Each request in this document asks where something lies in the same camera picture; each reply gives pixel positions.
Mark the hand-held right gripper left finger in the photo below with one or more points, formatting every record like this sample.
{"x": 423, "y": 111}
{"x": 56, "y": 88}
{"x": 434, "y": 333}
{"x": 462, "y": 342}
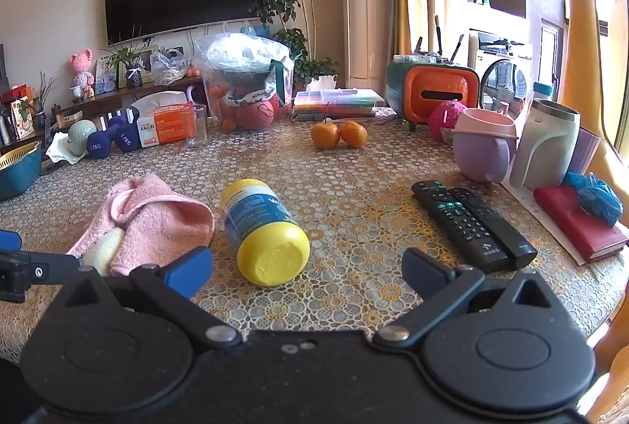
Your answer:
{"x": 189, "y": 270}

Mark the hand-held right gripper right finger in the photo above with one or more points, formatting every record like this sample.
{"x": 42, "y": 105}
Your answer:
{"x": 425, "y": 269}

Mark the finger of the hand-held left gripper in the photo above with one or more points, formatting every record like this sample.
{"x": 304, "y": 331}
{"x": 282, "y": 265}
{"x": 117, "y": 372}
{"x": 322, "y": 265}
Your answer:
{"x": 10, "y": 240}
{"x": 49, "y": 264}

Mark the pale yellow soft cloth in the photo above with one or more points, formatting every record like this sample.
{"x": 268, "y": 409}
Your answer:
{"x": 104, "y": 249}

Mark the pink towel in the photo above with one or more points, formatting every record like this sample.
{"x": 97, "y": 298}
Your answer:
{"x": 147, "y": 212}

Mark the yellow bottle blue label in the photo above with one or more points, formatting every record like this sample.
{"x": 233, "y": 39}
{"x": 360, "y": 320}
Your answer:
{"x": 260, "y": 227}

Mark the black remote coloured buttons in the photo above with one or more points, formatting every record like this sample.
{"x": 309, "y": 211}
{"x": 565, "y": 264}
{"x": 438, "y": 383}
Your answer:
{"x": 457, "y": 227}

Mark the teal basket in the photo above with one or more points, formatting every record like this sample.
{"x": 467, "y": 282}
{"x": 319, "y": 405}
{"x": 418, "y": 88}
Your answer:
{"x": 19, "y": 180}

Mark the yellow colander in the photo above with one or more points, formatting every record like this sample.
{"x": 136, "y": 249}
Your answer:
{"x": 17, "y": 157}

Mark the plain black remote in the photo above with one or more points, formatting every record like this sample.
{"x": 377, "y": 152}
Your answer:
{"x": 501, "y": 232}

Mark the white cloth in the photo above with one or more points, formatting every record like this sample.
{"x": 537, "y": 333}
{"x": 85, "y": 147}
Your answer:
{"x": 58, "y": 148}

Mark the white paper sheet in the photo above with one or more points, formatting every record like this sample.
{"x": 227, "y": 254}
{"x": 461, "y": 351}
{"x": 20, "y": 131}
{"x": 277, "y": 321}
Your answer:
{"x": 535, "y": 215}

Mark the pale green dumbbell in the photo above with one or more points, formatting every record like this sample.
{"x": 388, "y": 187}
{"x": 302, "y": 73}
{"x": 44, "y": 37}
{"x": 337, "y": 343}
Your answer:
{"x": 81, "y": 136}

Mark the purple cup pink lid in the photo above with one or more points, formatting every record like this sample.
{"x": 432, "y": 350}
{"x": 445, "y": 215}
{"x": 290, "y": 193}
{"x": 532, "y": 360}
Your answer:
{"x": 479, "y": 153}

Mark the blue dumbbell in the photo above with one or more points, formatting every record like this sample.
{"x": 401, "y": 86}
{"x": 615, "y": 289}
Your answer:
{"x": 125, "y": 131}
{"x": 103, "y": 143}

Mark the clear glass cup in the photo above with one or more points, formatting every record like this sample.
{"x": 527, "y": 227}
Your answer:
{"x": 197, "y": 126}

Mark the red box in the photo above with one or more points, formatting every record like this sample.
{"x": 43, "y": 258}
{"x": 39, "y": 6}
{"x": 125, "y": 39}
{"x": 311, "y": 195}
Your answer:
{"x": 15, "y": 92}

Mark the orange white tissue pack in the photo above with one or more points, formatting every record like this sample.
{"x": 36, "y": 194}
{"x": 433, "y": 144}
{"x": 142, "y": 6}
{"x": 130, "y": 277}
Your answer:
{"x": 162, "y": 121}

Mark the small orange fruit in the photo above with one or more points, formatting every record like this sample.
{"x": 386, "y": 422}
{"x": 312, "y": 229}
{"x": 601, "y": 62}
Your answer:
{"x": 229, "y": 123}

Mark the orange mandarin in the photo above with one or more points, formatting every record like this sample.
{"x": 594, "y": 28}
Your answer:
{"x": 354, "y": 134}
{"x": 325, "y": 135}

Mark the pink yarn ball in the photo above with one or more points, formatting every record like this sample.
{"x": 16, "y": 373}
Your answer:
{"x": 442, "y": 116}

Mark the red notebook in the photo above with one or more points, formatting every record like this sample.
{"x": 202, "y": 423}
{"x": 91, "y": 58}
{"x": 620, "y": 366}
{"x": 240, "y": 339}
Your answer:
{"x": 575, "y": 222}

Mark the white cup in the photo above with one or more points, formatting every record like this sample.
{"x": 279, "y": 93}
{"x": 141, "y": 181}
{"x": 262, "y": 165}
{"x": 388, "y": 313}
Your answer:
{"x": 540, "y": 148}

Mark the wooden television stand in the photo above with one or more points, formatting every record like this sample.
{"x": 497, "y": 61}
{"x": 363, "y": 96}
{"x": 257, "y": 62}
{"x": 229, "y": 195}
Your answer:
{"x": 105, "y": 102}

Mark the green orange tissue box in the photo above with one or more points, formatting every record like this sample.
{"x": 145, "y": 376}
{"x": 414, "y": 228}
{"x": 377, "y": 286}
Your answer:
{"x": 432, "y": 89}

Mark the pink bunny doll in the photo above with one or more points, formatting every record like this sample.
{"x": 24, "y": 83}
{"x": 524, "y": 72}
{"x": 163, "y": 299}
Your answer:
{"x": 81, "y": 70}

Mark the purple plastic cup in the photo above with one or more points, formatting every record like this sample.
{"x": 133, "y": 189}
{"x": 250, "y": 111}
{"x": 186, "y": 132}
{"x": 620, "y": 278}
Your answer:
{"x": 587, "y": 151}

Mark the small potted plant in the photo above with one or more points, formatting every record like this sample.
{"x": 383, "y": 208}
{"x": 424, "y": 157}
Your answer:
{"x": 132, "y": 75}

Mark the crumpled plastic bag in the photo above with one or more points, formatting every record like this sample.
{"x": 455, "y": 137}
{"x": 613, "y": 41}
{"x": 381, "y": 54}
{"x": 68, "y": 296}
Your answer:
{"x": 168, "y": 66}

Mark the white washing machine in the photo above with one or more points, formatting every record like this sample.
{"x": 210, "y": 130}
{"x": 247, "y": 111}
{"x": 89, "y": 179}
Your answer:
{"x": 501, "y": 70}

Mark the white bottle blue cap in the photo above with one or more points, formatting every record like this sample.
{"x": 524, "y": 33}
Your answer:
{"x": 542, "y": 90}

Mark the clear plastic bag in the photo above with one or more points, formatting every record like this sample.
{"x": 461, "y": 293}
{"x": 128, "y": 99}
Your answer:
{"x": 236, "y": 55}

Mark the white standing air conditioner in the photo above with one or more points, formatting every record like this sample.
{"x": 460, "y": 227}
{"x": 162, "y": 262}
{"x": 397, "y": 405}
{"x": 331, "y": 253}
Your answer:
{"x": 363, "y": 1}

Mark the yellow giraffe plush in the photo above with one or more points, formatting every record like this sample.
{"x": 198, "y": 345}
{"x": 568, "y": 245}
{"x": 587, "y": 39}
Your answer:
{"x": 582, "y": 11}

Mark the photo frame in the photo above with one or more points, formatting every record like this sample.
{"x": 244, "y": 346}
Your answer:
{"x": 147, "y": 60}

